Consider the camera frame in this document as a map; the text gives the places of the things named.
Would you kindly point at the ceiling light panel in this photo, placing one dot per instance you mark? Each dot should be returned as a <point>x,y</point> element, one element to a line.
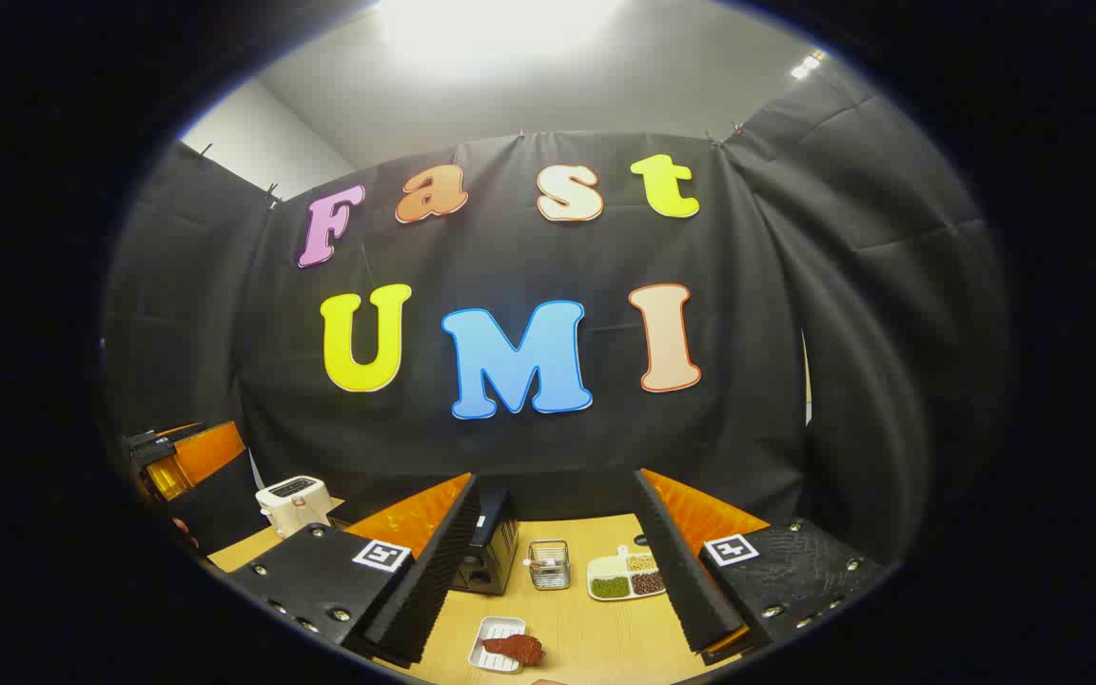
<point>807,65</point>
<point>496,29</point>

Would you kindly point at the black backdrop cloth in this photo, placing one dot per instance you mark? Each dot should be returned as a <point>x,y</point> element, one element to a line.
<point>510,257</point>

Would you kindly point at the white toaster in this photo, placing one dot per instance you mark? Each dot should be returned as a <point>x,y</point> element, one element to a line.
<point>293,502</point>

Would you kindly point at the white rectangular tray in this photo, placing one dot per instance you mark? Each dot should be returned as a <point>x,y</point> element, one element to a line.
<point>491,633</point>

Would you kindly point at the black electric oven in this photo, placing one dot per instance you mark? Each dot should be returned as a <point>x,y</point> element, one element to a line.
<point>489,557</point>

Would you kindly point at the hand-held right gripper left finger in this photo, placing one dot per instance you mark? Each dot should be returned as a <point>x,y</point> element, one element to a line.
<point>434,580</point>

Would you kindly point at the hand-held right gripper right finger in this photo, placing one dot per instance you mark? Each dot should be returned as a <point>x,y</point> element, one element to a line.
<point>686,580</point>

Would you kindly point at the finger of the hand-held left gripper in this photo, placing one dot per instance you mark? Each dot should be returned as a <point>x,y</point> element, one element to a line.
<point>225,504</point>

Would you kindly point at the brown piece of meat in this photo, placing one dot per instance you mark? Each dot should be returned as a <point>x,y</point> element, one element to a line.
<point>515,649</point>

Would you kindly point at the white divided plate of beans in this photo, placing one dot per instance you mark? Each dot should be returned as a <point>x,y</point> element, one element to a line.
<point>624,576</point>

